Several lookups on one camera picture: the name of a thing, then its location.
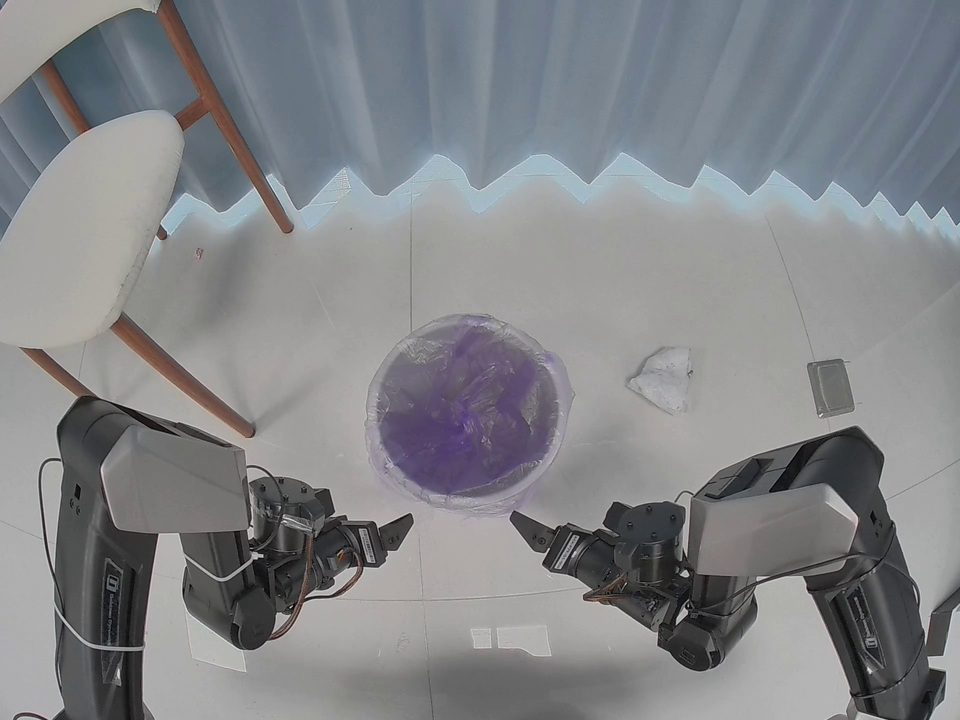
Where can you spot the white chair with wooden legs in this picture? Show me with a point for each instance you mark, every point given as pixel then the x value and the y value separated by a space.
pixel 90 237

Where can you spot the white trash bin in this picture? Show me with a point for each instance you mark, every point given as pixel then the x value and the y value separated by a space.
pixel 487 496

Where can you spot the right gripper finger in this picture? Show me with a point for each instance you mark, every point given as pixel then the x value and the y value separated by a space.
pixel 536 533

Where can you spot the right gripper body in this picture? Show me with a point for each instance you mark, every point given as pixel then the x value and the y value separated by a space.
pixel 589 556

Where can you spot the pale blue curtain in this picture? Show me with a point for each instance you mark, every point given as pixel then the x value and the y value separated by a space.
pixel 525 64

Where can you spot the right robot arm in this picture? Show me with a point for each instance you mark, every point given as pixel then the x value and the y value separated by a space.
pixel 772 529

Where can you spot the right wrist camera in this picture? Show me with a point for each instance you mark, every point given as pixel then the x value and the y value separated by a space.
pixel 619 516

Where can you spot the purple plastic bag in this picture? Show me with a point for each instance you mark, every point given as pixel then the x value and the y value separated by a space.
pixel 465 417

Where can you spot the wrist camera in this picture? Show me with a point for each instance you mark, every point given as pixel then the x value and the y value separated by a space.
pixel 319 503
pixel 619 516

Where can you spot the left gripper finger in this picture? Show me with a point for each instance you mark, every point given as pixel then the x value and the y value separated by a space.
pixel 394 533

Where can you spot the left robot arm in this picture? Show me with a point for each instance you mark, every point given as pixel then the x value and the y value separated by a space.
pixel 172 477

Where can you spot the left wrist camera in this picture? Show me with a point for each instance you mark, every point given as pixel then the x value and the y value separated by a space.
pixel 319 503

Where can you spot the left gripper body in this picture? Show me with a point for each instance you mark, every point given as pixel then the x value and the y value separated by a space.
pixel 345 548

